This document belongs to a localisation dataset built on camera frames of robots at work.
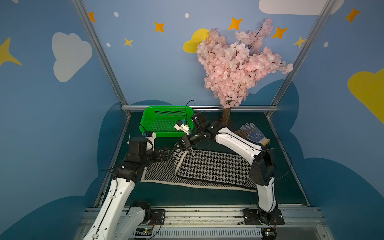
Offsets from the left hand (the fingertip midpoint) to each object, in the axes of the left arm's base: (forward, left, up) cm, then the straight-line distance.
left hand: (164, 147), depth 75 cm
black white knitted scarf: (-1, -22, -22) cm, 31 cm away
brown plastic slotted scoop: (+26, -51, -22) cm, 61 cm away
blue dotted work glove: (+26, -60, -22) cm, 69 cm away
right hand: (+1, -7, -1) cm, 7 cm away
